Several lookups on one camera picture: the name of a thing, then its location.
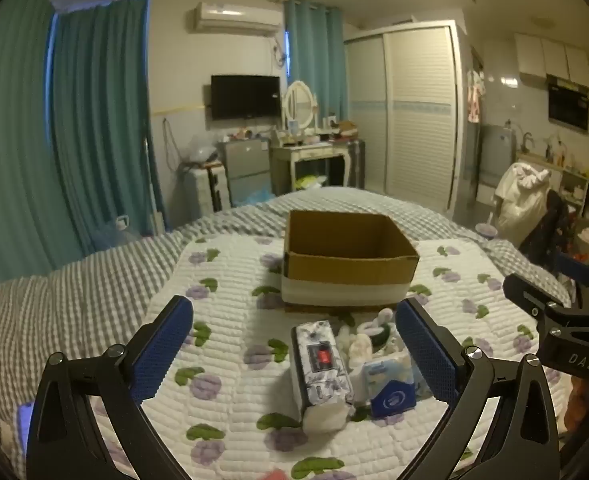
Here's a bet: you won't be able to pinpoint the white suitcase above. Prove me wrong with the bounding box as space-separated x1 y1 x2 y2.
183 162 232 221

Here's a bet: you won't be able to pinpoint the dark suitcase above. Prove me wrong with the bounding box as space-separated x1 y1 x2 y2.
347 139 366 190

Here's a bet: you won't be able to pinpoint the grey mini fridge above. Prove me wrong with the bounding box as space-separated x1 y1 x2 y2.
218 138 273 207

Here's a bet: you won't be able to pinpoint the white floral quilted mat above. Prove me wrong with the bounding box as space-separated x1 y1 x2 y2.
88 233 563 480

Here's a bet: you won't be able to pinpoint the drink cup with straw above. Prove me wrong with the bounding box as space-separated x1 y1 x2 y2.
475 211 498 240

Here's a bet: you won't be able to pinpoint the white upper cabinets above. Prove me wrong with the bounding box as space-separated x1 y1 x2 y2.
515 34 589 88

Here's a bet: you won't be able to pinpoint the white vanity table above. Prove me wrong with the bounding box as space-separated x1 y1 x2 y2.
270 142 352 196

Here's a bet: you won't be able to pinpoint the teal curtain right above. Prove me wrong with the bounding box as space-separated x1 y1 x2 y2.
284 0 349 120

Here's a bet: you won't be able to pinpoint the black range hood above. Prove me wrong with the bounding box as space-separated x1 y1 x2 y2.
547 76 589 134

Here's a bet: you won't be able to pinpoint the white sliding wardrobe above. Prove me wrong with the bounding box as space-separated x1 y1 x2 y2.
345 20 465 216

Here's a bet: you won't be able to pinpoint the white socks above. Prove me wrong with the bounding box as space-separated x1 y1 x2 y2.
333 308 405 374

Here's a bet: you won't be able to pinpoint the large tissue pack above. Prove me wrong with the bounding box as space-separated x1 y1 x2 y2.
289 320 355 436

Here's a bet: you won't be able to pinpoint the brown cardboard box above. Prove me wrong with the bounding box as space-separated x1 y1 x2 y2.
281 210 420 310

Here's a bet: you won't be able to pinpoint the blue plastic bag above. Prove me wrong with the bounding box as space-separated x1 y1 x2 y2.
232 188 276 207

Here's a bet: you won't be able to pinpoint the grey checked bed cover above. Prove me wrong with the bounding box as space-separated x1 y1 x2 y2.
0 188 569 479

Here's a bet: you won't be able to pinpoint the black wall television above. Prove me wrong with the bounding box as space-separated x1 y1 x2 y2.
211 75 281 120

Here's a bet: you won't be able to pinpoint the oval vanity mirror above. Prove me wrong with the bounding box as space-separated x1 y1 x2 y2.
281 80 318 136

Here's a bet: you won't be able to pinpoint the teal curtain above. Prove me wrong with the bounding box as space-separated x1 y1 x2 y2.
0 0 165 283
284 0 349 120

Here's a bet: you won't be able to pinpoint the white air conditioner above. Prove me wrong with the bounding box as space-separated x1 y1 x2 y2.
195 2 282 36

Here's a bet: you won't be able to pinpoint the white jacket on chair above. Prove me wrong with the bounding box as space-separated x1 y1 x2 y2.
494 162 550 247

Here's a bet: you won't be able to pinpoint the teal curtain left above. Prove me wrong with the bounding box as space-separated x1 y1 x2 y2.
0 0 165 283

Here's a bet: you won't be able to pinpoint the small blue tissue pack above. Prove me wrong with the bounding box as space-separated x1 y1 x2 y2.
363 353 417 419

